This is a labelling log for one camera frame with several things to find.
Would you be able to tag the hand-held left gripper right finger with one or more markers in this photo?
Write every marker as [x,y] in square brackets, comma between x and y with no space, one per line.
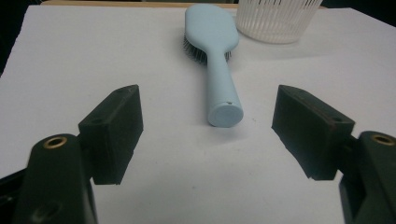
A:
[306,133]

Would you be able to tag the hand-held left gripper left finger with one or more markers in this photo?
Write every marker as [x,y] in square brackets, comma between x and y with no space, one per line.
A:
[113,133]

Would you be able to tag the white plastic slotted basket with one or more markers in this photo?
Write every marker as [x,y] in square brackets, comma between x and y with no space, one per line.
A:
[275,21]

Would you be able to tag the light blue hairbrush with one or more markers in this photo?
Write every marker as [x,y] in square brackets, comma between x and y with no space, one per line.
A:
[214,59]

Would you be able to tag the white table cover board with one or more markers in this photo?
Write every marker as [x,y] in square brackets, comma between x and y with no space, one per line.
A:
[193,174]

